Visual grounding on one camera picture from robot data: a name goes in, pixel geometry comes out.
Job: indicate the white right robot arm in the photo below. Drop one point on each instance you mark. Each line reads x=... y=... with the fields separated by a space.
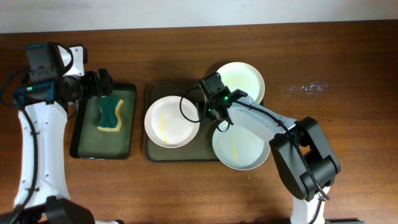
x=306 y=163

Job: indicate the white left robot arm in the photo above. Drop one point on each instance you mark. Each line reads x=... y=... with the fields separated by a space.
x=54 y=79

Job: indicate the large dark serving tray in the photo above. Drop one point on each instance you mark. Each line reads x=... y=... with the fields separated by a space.
x=198 y=149

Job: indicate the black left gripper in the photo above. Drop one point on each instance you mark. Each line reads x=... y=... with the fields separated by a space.
x=96 y=89

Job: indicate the small black sponge tray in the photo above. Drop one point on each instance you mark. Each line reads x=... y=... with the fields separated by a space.
x=90 y=143

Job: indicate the pale green plate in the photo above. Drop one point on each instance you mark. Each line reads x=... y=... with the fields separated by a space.
x=239 y=148

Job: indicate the cream plate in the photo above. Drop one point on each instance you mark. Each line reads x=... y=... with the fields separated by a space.
x=243 y=76

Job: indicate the pink plate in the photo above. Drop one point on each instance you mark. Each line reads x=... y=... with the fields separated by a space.
x=171 y=121

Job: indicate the green and yellow sponge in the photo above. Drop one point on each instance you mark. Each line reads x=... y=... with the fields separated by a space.
x=109 y=107

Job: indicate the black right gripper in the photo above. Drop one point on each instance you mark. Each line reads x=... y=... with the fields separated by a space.
x=204 y=103

